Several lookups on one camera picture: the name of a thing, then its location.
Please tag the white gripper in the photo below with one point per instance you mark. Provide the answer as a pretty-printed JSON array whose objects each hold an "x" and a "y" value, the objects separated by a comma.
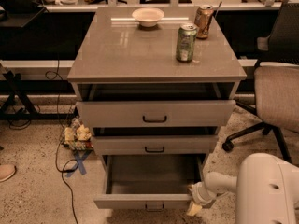
[{"x": 200, "y": 195}]

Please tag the grey bottom drawer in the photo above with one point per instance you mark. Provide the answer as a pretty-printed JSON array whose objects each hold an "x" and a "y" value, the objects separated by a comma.
[{"x": 150, "y": 182}]

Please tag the grey drawer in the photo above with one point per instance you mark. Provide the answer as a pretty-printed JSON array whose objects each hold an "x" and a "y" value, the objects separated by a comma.
[
  {"x": 142, "y": 145},
  {"x": 150, "y": 182},
  {"x": 155, "y": 114}
]

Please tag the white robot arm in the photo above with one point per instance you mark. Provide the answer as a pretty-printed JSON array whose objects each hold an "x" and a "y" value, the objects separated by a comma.
[{"x": 266, "y": 189}]

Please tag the grey middle drawer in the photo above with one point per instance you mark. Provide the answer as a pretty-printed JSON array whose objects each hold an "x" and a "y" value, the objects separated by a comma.
[{"x": 142, "y": 145}]

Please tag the grey drawer cabinet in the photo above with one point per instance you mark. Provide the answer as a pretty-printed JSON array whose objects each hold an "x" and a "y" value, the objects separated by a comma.
[{"x": 119, "y": 61}]

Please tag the grey top drawer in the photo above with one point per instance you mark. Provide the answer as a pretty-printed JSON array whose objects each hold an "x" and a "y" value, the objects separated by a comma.
[{"x": 155, "y": 114}]

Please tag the blue tape cross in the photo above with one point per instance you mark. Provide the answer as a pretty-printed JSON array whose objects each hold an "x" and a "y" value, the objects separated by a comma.
[{"x": 80, "y": 157}]

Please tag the colourful crumpled snack bags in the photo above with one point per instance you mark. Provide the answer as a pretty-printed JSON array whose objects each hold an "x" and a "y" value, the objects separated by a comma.
[{"x": 77, "y": 136}]

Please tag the office chair beige seat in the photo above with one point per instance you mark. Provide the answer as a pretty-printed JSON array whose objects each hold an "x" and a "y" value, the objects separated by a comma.
[{"x": 276, "y": 80}]

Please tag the green soda can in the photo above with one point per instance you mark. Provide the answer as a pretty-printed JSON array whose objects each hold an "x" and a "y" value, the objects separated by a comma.
[{"x": 187, "y": 34}]

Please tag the orange soda can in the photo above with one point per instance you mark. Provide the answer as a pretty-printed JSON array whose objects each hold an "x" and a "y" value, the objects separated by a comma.
[{"x": 203, "y": 19}]

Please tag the white bowl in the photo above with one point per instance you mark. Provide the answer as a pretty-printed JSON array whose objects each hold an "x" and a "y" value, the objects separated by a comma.
[{"x": 148, "y": 16}]

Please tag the pink shoe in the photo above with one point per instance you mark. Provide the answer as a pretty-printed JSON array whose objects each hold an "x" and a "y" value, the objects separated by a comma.
[{"x": 7, "y": 171}]

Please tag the black desk chair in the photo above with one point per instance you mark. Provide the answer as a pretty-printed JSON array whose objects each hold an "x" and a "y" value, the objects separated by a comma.
[{"x": 19, "y": 13}]

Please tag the black desk frame leg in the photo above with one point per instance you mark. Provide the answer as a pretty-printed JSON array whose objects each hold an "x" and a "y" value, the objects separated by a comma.
[{"x": 18, "y": 105}]

